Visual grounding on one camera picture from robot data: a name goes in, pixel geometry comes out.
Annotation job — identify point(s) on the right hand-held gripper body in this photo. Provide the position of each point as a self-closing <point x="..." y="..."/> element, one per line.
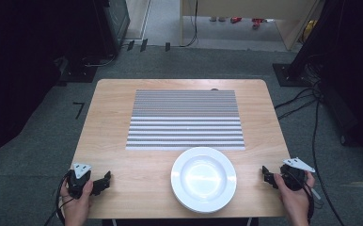
<point x="293" y="179"/>

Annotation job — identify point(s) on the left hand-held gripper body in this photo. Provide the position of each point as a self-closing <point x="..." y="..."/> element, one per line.
<point x="76" y="183"/>

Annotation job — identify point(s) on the person's left hand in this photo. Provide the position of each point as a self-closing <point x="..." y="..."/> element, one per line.
<point x="75" y="209"/>

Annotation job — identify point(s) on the person's right hand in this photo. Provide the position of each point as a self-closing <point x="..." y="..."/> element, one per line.
<point x="295" y="205"/>

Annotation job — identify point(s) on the white plate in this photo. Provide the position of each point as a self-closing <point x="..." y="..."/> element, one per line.
<point x="203" y="177"/>
<point x="189" y="207"/>

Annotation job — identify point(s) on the grey striped placemat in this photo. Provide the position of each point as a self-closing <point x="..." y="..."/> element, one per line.
<point x="186" y="119"/>

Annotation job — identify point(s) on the black stand base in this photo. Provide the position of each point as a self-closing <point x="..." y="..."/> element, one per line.
<point x="76" y="72"/>

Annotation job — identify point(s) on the dark curtain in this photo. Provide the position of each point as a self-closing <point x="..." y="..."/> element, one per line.
<point x="16" y="69"/>

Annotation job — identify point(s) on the black tape strip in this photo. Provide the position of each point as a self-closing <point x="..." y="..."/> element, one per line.
<point x="130" y="45"/>
<point x="167" y="46"/>
<point x="144" y="45"/>

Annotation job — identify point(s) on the yellow object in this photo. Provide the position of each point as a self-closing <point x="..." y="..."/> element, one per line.
<point x="309" y="29"/>

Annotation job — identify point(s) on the red tool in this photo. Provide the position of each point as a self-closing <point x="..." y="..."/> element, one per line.
<point x="235" y="19"/>
<point x="258" y="22"/>

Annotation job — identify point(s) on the black glass-front cabinet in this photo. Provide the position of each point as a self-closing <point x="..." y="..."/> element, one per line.
<point x="113" y="25"/>

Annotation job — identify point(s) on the black stand with base plate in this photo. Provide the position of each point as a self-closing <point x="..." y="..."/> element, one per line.
<point x="298" y="62"/>

